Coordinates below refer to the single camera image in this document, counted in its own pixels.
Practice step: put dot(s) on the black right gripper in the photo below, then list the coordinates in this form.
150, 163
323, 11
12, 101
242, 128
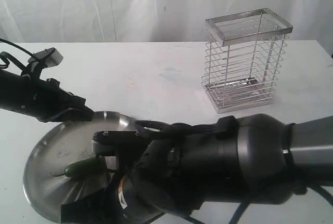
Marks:
142, 195

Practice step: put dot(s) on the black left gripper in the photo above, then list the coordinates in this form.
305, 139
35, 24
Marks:
49, 103

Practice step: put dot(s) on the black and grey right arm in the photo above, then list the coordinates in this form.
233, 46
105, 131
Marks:
175, 168

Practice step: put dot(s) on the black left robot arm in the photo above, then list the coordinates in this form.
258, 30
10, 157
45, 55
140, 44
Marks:
15, 89

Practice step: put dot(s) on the round stainless steel plate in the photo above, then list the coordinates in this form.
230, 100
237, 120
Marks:
46, 184

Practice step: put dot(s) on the white backdrop curtain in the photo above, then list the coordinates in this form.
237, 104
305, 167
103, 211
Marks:
148, 20

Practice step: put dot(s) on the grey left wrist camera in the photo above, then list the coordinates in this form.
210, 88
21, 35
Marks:
46, 58

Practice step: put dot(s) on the metal wire utensil holder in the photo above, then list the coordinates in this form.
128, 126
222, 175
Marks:
244, 52

